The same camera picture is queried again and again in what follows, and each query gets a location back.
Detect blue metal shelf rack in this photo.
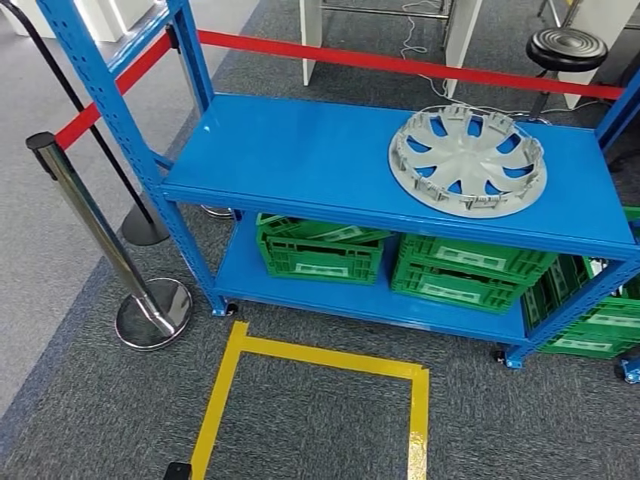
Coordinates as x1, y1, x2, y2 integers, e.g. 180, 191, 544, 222
35, 0, 640, 387

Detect green plastic crate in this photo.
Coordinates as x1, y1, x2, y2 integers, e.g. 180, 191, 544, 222
255, 211, 397, 287
389, 232, 559, 316
519, 254, 599, 337
537, 205, 640, 362

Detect red barrier belt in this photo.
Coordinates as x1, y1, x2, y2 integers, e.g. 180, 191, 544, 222
196, 29, 626, 103
54, 31, 174, 152

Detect grey plastic wheel hubcap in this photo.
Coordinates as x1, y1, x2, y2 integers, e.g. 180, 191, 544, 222
387, 102, 549, 221

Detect thin black pole stand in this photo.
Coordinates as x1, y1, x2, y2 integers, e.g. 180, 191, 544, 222
0, 0, 171, 248

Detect chrome pole with round base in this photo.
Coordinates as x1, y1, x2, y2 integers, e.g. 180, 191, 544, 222
25, 131, 195, 353

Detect white display plinth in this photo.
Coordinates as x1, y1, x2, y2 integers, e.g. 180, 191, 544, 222
0, 0, 167, 44

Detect black round stool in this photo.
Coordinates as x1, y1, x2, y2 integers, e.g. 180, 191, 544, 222
525, 26, 610, 125

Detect white desk side panel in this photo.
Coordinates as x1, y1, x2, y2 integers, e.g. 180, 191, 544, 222
556, 0, 640, 111

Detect white open-frame desk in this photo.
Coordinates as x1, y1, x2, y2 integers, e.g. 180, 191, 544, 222
299, 0, 484, 101

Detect white floor cable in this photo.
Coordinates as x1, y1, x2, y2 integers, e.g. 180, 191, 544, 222
398, 0, 604, 119

